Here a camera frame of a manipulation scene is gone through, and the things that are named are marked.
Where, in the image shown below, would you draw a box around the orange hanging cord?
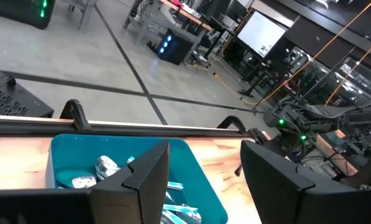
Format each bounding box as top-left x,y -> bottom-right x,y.
252,0 -> 371,108
324,34 -> 371,106

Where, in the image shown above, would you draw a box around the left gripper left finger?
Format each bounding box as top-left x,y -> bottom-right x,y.
0,139 -> 171,224

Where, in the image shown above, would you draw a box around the black computer tower blue lights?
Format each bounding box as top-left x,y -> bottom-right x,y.
155,29 -> 195,67

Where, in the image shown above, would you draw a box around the yellow floor cable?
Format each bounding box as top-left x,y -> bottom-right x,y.
212,72 -> 259,106

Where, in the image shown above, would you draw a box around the black case with green lights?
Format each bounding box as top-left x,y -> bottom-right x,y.
0,0 -> 57,30

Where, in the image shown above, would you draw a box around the black frame clip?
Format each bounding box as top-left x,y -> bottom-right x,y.
59,99 -> 92,132
216,115 -> 247,135

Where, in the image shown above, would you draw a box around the wooden workbench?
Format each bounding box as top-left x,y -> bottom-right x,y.
122,0 -> 213,43

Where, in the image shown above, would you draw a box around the blue plastic bin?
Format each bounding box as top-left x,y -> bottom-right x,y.
45,133 -> 229,224

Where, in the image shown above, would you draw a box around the monitor with white screen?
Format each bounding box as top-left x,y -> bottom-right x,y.
236,10 -> 287,59

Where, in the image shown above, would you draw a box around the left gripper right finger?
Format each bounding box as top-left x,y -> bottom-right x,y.
240,139 -> 371,224

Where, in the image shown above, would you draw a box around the silver spoon with patterned handle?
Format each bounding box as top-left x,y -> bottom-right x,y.
94,155 -> 122,182
185,212 -> 203,224
160,211 -> 189,224
167,181 -> 185,192
162,203 -> 199,214
71,175 -> 98,189

